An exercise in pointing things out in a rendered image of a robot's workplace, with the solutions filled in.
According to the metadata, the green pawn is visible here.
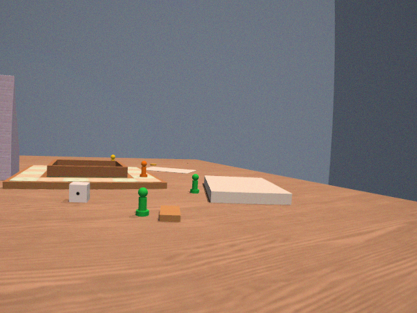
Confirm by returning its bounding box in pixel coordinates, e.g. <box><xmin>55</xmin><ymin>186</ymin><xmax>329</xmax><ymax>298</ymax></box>
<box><xmin>136</xmin><ymin>187</ymin><xmax>149</xmax><ymax>216</ymax></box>
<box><xmin>190</xmin><ymin>174</ymin><xmax>199</xmax><ymax>194</ymax></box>

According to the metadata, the orange square block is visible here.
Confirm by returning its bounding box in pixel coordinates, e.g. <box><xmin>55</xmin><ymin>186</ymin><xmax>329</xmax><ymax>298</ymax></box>
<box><xmin>159</xmin><ymin>205</ymin><xmax>181</xmax><ymax>222</ymax></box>

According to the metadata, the orange pawn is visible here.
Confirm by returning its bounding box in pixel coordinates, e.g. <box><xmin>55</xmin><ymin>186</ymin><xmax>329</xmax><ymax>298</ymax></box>
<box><xmin>139</xmin><ymin>161</ymin><xmax>147</xmax><ymax>177</ymax></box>

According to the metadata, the white die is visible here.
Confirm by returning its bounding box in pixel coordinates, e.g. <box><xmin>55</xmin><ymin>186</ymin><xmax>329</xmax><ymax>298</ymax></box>
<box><xmin>69</xmin><ymin>182</ymin><xmax>90</xmax><ymax>203</ymax></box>

